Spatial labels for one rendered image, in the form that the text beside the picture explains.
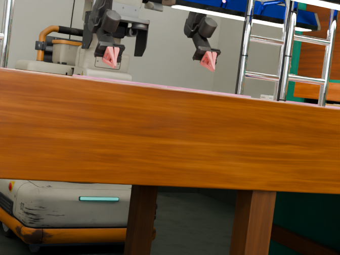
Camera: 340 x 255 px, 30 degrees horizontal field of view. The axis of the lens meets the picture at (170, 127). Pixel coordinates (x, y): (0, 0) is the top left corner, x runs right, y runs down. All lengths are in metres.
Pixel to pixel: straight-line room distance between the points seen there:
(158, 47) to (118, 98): 3.39
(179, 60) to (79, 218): 2.12
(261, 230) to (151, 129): 0.34
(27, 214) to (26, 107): 1.65
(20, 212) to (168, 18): 2.23
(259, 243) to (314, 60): 1.49
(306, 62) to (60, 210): 1.21
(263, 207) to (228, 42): 3.41
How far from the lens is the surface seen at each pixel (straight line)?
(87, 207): 2.78
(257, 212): 1.33
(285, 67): 1.91
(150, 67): 4.50
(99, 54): 2.32
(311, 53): 2.76
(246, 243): 1.34
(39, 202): 2.70
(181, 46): 4.62
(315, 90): 2.58
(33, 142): 1.11
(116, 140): 1.15
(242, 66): 2.10
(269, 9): 2.34
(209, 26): 2.54
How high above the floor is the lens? 0.77
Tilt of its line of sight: 4 degrees down
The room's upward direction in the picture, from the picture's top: 7 degrees clockwise
